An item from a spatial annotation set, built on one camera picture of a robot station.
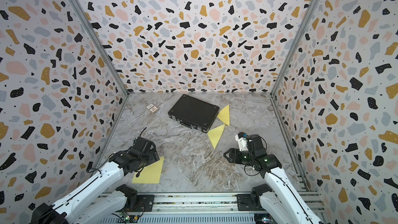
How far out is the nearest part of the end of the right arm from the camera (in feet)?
1.83

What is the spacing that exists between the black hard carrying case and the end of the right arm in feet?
0.96

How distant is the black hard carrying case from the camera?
1.00 metres
